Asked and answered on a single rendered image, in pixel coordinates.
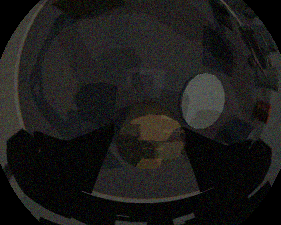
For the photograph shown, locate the orange cylinder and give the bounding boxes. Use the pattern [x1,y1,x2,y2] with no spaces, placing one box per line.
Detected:
[254,100,271,125]

